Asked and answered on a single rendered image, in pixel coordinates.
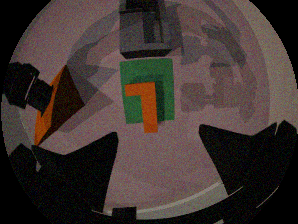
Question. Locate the orange l-shaped part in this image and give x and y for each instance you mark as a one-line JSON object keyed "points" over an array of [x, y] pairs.
{"points": [[147, 90]]}

